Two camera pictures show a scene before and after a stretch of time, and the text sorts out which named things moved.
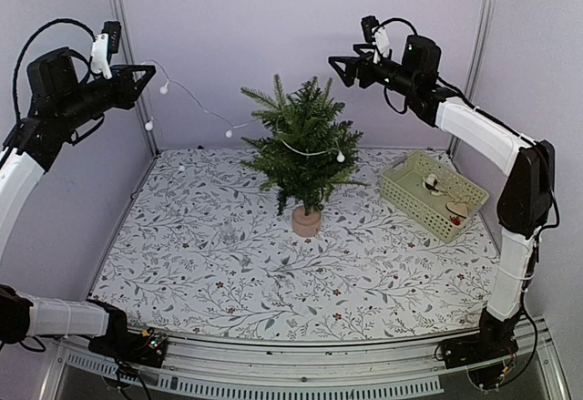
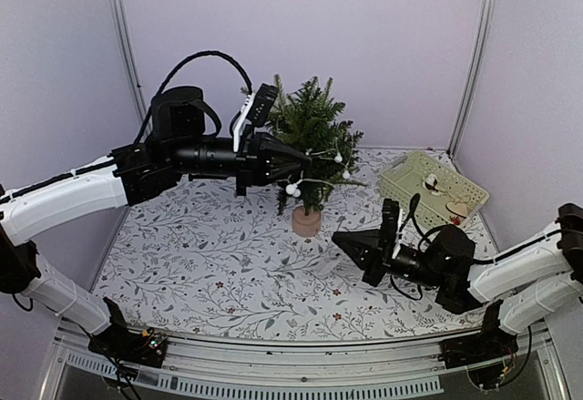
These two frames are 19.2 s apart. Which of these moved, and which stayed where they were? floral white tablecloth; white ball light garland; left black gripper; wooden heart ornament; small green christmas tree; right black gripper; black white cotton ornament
Moved: right black gripper; left black gripper; white ball light garland
Stayed: floral white tablecloth; wooden heart ornament; small green christmas tree; black white cotton ornament
